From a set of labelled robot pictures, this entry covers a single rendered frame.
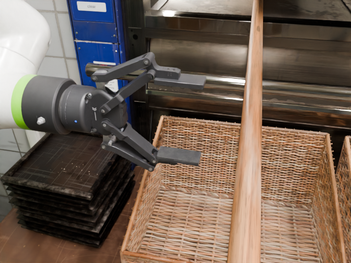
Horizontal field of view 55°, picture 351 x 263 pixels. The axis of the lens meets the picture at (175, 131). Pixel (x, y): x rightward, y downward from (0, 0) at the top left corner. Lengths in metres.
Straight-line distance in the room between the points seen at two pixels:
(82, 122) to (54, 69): 0.75
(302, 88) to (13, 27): 0.52
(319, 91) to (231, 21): 0.42
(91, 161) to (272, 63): 0.63
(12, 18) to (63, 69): 0.64
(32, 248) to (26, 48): 0.71
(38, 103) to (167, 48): 0.63
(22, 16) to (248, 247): 0.51
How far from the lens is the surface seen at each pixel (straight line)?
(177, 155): 0.55
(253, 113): 0.50
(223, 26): 1.03
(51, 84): 0.55
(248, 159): 0.41
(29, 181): 1.03
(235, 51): 1.07
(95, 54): 1.13
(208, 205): 1.20
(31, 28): 0.65
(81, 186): 0.99
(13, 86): 0.58
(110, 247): 1.11
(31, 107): 0.55
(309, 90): 0.68
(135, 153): 0.57
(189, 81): 0.47
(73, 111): 0.53
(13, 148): 1.61
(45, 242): 1.18
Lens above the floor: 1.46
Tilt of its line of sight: 35 degrees down
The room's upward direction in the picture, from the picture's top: straight up
